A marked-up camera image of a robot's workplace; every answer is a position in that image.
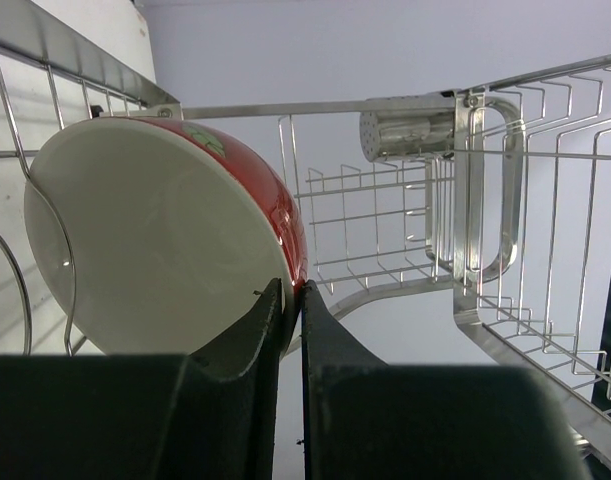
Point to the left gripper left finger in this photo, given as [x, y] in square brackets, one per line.
[207, 415]

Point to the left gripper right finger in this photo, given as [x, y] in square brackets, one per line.
[366, 419]

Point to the dark red bowl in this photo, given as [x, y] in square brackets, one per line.
[158, 234]

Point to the steel two-tier dish rack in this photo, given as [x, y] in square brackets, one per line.
[530, 266]

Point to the steel utensil cup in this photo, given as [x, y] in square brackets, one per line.
[407, 126]

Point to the wire cutlery basket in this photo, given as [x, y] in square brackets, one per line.
[367, 223]

